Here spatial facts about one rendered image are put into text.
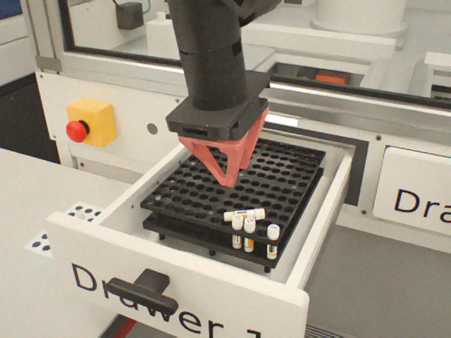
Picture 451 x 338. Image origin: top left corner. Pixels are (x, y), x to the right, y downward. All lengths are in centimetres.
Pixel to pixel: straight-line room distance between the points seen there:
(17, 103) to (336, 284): 99
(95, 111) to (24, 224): 22
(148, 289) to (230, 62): 22
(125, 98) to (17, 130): 66
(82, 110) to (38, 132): 66
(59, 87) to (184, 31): 54
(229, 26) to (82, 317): 42
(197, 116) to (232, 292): 16
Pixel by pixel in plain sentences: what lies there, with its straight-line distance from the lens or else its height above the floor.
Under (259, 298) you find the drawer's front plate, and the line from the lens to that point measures 41.
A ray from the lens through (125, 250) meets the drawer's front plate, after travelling 46.
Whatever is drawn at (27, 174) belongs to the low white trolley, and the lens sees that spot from 95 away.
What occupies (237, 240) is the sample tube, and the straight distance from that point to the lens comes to 52.
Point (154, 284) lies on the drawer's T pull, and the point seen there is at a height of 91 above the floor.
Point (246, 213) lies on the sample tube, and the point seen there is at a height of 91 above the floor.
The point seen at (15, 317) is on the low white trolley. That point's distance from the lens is 66.
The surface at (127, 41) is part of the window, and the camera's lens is 77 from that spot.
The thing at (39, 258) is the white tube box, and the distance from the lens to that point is 69.
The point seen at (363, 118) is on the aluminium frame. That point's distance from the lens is 63.
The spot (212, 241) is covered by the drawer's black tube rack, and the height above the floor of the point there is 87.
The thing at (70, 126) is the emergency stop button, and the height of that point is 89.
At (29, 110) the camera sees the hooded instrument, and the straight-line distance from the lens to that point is 142.
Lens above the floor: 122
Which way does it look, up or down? 31 degrees down
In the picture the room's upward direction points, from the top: straight up
